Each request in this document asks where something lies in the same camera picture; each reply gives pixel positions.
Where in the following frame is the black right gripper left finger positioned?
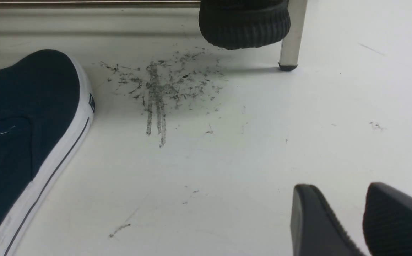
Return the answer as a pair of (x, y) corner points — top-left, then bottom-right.
(290, 184), (364, 256)

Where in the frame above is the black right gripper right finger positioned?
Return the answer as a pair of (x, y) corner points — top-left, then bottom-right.
(362, 182), (412, 256)

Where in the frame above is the navy slip-on shoe right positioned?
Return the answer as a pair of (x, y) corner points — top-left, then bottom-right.
(0, 50), (96, 256)

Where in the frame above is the black knit sneaker right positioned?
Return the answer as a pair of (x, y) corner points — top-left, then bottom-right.
(199, 0), (291, 50)

